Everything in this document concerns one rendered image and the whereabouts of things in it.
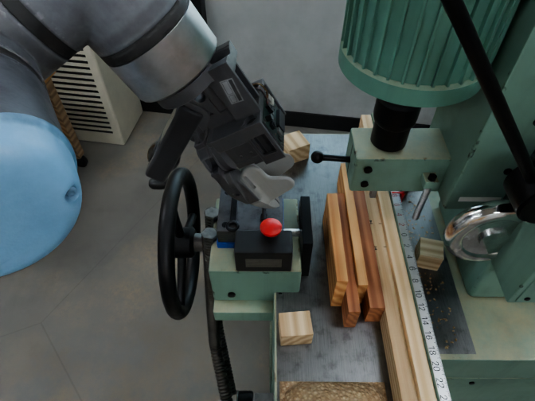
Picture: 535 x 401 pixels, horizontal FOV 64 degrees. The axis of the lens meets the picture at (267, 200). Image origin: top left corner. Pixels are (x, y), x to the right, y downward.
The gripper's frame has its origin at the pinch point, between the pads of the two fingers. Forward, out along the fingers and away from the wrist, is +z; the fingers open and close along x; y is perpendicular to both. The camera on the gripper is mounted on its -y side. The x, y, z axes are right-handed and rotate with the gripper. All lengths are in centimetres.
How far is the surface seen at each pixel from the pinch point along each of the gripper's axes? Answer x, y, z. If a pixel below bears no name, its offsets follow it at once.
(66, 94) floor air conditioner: 128, -123, 21
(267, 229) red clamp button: -0.2, -3.0, 5.1
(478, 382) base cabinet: -9, 14, 53
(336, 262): -2.2, 3.2, 14.2
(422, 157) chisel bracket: 9.9, 18.1, 12.0
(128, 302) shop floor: 39, -101, 68
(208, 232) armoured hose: 2.9, -13.3, 5.4
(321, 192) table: 17.7, -1.0, 20.7
